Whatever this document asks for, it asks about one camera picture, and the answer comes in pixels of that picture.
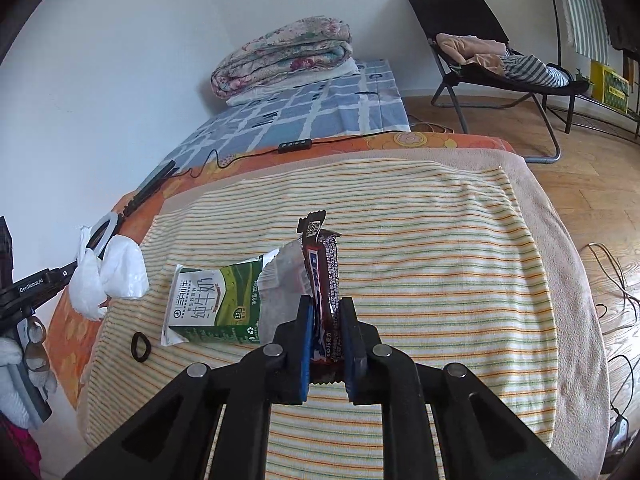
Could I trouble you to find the folded floral quilt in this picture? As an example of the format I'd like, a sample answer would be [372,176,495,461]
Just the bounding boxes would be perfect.
[210,15,352,101]

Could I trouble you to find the striped garment on chair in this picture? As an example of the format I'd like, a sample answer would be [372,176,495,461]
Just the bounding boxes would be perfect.
[501,54,572,88]

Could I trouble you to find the black folding chair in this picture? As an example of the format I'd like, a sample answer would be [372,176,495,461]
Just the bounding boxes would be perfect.
[408,0,589,165]

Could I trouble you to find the black hair tie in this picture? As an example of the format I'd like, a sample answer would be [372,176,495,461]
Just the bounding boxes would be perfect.
[130,331,152,364]

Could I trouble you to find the dark hanging clothes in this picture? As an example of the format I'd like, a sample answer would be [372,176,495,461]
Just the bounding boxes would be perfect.
[601,0,639,61]

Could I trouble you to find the green white milk carton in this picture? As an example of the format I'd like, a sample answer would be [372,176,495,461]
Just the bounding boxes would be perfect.
[160,250,278,347]

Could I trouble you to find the beige blanket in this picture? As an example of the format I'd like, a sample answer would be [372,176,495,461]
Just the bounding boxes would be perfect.
[77,148,608,479]

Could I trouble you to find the black cable with remote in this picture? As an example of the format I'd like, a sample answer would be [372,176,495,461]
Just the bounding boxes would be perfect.
[171,127,457,181]

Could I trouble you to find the striped yellow towel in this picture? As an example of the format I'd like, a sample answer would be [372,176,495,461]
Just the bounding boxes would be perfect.
[92,156,561,480]

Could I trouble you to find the black ring light stand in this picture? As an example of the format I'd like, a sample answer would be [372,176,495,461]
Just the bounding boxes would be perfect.
[120,160,177,219]

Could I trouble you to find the brown chocolate bar wrapper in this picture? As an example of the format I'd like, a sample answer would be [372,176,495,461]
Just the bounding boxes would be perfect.
[297,210,344,385]

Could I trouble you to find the yellow crate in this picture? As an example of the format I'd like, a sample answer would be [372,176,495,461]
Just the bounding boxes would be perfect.
[590,60,630,114]

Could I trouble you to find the white plastic bag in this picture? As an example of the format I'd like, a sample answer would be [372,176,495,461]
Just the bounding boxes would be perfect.
[68,226,150,321]

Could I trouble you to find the white gloved left hand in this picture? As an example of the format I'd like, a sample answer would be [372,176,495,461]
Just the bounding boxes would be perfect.
[1,316,58,429]

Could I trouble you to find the beige cloth on chair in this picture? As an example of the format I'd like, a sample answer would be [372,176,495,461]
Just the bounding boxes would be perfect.
[436,32,506,76]

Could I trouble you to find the floor cables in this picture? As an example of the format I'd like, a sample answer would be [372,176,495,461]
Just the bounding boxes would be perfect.
[584,242,640,461]

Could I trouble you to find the orange floral bed sheet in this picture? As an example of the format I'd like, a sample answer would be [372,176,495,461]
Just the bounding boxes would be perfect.
[46,131,514,406]

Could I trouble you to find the blue checkered bed sheet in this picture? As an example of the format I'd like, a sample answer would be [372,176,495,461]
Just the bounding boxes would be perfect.
[158,60,410,172]

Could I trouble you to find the white ring light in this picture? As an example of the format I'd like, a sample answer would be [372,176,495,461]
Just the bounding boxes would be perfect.
[86,211,124,258]

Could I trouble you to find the black drying rack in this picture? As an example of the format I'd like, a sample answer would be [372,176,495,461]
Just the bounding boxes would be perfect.
[552,0,639,124]

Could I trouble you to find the green striped hanging towel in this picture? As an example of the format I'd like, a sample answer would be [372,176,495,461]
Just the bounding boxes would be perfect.
[563,0,611,65]

